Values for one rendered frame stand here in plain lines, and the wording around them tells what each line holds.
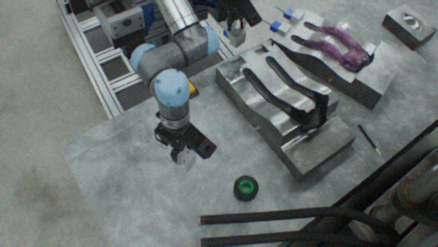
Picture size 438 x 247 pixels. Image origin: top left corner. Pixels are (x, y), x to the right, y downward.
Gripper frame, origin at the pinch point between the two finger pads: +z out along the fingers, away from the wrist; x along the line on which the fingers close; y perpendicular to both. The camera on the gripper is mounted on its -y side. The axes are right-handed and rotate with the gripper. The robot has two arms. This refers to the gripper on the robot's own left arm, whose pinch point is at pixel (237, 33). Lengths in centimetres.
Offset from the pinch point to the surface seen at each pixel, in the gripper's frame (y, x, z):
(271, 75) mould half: -19.0, 1.0, 6.5
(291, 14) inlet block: -2.0, -32.2, 8.1
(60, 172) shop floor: 53, 80, 95
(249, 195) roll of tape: -44, 38, 11
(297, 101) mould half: -34.2, 5.2, 2.5
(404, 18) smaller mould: -37, -76, 10
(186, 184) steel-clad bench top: -27, 49, 15
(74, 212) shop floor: 27, 87, 95
